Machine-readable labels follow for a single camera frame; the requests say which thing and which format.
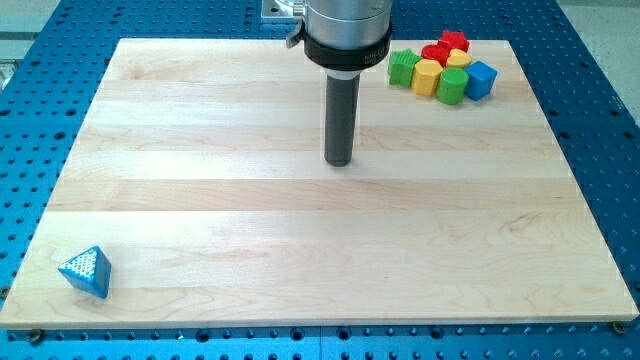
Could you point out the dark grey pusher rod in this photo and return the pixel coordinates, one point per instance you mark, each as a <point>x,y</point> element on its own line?
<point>340,115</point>

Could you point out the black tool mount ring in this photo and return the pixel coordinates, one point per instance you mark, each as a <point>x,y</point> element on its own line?
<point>347,60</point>

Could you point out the blue triangle block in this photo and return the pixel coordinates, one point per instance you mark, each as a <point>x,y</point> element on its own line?
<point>88,271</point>

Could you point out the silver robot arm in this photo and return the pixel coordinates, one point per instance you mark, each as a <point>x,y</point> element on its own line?
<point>344,37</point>

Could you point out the wooden board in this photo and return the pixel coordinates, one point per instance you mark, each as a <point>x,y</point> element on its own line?
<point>199,172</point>

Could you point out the green star block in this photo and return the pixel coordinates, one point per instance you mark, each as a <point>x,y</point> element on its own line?
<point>401,67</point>

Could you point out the yellow hexagon block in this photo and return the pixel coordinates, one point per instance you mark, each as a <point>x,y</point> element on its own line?
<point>425,77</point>

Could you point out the red round block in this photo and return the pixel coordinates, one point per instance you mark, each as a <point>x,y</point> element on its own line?
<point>436,52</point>

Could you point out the green cylinder block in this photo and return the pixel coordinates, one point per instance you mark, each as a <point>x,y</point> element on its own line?
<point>452,86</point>

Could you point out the red star block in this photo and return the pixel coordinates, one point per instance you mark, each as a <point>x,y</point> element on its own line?
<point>453,40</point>

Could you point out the yellow heart block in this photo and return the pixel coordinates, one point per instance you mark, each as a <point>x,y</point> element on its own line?
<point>458,59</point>

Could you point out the blue cube block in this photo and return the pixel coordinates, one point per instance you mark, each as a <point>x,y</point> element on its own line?
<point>481,80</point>

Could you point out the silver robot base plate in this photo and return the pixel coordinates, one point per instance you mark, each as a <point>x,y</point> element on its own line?
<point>282,9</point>

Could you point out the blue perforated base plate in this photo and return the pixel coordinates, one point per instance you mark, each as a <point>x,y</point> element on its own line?
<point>580,60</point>

